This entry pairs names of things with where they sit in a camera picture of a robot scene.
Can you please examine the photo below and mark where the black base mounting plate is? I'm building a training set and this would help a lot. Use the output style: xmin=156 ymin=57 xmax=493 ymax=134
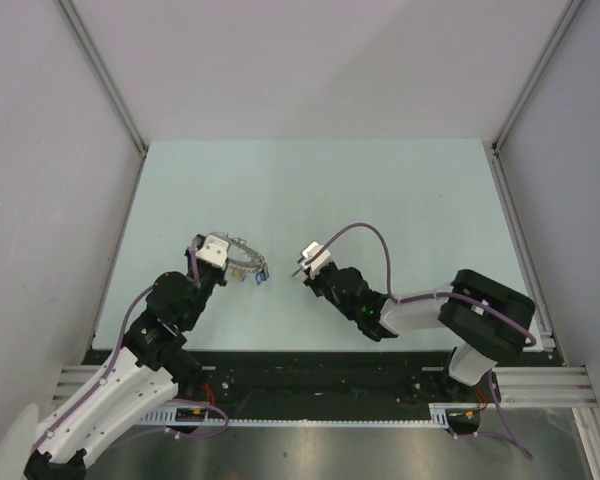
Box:
xmin=82 ymin=349 xmax=566 ymax=416

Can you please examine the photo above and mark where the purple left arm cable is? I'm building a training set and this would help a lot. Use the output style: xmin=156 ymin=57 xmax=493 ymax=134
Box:
xmin=29 ymin=234 xmax=231 ymax=451

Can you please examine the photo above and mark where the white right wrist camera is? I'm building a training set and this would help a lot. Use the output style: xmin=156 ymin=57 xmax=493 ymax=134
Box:
xmin=298 ymin=241 xmax=332 ymax=278

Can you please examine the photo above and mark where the aluminium frame rail left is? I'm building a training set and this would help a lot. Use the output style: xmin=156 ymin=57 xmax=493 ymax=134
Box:
xmin=54 ymin=0 xmax=149 ymax=156

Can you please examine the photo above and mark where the large metal key organizer ring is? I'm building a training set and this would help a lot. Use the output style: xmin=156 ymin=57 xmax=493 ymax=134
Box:
xmin=199 ymin=230 xmax=272 ymax=287

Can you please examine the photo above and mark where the aluminium frame rail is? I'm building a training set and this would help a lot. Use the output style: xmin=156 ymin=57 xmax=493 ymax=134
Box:
xmin=492 ymin=0 xmax=589 ymax=151
xmin=54 ymin=0 xmax=149 ymax=156

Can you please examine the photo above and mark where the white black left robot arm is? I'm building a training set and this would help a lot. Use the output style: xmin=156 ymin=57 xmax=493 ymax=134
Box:
xmin=24 ymin=235 xmax=229 ymax=479

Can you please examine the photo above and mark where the white slotted cable duct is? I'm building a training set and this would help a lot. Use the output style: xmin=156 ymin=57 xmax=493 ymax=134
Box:
xmin=144 ymin=403 xmax=481 ymax=429

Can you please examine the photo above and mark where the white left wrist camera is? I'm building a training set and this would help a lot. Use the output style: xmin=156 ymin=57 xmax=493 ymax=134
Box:
xmin=192 ymin=234 xmax=230 ymax=270

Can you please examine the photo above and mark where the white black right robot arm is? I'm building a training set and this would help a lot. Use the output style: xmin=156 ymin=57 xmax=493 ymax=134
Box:
xmin=300 ymin=261 xmax=536 ymax=402

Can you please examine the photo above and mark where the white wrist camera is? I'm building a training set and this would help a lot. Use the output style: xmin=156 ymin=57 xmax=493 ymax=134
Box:
xmin=192 ymin=234 xmax=230 ymax=270
xmin=298 ymin=241 xmax=332 ymax=278

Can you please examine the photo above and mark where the aluminium frame rail right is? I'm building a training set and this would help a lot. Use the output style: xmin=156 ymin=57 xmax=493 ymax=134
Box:
xmin=492 ymin=0 xmax=589 ymax=151

